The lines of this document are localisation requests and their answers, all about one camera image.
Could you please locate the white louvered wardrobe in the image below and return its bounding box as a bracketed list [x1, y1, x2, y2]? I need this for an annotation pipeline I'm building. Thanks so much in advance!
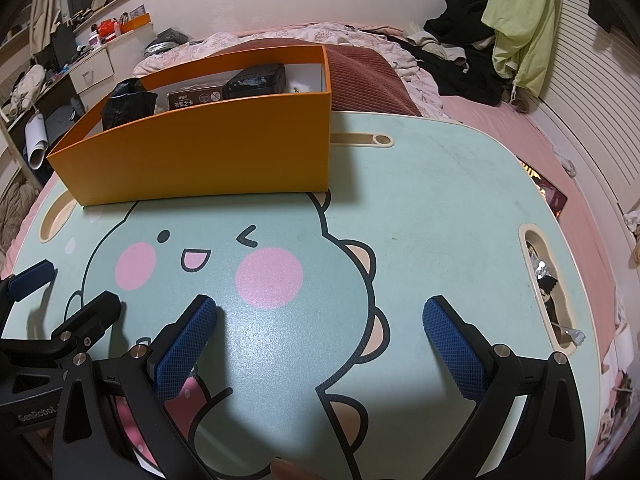
[530, 0, 640, 271]

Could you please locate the black clothes pile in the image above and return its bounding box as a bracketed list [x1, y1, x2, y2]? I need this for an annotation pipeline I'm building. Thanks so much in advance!
[400, 0, 518, 108]

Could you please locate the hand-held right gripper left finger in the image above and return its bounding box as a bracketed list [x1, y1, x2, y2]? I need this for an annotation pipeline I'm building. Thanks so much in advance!
[52, 294, 219, 480]

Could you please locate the dark flat packet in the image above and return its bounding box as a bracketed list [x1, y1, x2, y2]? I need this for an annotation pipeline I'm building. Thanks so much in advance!
[517, 157, 571, 221]

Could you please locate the red corduroy pillow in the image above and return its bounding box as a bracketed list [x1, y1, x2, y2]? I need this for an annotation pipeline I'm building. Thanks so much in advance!
[235, 37, 426, 118]

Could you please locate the orange cardboard box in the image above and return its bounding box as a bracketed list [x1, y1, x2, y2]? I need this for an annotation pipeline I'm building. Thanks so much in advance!
[46, 44, 333, 207]

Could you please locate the beige garment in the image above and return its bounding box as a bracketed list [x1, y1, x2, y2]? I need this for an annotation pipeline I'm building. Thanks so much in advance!
[405, 22, 471, 68]

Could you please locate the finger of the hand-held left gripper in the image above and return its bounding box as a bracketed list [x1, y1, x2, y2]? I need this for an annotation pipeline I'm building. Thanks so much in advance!
[0, 290, 123, 363]
[0, 259, 57, 326]

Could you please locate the black lace-trimmed cloth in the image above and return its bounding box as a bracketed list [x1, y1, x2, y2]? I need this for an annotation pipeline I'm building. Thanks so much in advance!
[101, 77, 160, 133]

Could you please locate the light green hanging garment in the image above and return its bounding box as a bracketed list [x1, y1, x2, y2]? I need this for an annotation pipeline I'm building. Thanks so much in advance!
[480, 0, 563, 98]

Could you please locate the brown card box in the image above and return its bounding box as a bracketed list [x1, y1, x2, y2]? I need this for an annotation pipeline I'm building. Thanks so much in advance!
[166, 86, 224, 112]

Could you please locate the grey striped bag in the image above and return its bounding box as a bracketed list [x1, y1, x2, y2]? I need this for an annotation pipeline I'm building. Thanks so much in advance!
[145, 30, 193, 56]

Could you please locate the white rolled sheet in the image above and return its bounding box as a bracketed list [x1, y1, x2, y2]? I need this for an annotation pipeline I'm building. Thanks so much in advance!
[25, 112, 53, 168]

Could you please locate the white drawer cabinet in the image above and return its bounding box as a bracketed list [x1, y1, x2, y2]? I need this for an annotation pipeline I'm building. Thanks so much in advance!
[67, 47, 117, 95]

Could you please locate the pink floral quilt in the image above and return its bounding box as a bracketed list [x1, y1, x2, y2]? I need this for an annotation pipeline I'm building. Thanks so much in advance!
[132, 20, 453, 121]

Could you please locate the black zip case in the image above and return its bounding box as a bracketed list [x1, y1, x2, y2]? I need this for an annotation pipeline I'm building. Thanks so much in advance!
[225, 63, 288, 98]

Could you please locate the black hanging garment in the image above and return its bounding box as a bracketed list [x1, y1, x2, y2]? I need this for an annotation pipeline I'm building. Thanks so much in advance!
[587, 0, 623, 33]

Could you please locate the cream canvas bag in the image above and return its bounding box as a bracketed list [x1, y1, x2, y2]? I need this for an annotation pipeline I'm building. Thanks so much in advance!
[0, 64, 47, 122]

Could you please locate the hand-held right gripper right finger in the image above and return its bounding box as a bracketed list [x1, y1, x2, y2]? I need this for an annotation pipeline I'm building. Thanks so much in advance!
[422, 296, 586, 480]

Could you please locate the small orange box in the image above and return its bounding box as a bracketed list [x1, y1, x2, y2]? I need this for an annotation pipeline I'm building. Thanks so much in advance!
[120, 12, 151, 33]

